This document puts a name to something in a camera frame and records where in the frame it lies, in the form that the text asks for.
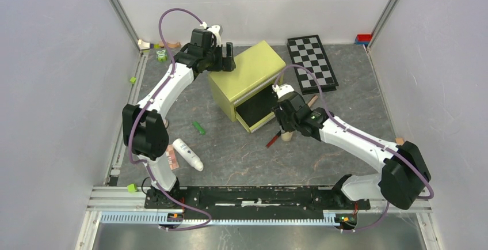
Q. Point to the red black lip pencil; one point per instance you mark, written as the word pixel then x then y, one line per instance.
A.
pixel 273 140

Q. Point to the eyeshadow palette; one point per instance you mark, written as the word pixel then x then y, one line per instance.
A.
pixel 172 159

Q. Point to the green cube near rail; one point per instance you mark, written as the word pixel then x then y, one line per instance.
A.
pixel 132 188

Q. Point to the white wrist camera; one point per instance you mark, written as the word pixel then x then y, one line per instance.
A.
pixel 216 30
pixel 282 90

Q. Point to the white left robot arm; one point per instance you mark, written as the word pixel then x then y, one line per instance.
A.
pixel 144 132

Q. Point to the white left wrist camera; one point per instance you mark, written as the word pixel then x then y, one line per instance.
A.
pixel 216 30

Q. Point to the green lipstick tube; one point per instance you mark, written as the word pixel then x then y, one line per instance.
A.
pixel 199 127

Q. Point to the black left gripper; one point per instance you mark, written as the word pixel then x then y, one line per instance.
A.
pixel 223 64

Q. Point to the white lotion tube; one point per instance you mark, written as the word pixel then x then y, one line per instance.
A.
pixel 188 154

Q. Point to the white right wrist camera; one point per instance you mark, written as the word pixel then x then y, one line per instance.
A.
pixel 282 90

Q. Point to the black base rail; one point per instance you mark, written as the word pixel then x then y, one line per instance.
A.
pixel 265 202

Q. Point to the red blue blocks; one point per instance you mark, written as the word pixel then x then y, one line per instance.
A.
pixel 363 39

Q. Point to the wooden arch blocks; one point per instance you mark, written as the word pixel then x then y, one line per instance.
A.
pixel 143 45

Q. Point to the green drawer cabinet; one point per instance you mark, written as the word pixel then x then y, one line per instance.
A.
pixel 245 94

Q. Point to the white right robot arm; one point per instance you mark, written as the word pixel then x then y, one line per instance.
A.
pixel 401 172

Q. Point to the black white chessboard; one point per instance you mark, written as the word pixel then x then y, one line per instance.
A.
pixel 317 75

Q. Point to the green owl toy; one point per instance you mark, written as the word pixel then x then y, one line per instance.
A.
pixel 161 55

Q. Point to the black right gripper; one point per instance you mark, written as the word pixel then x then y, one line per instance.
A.
pixel 280 113

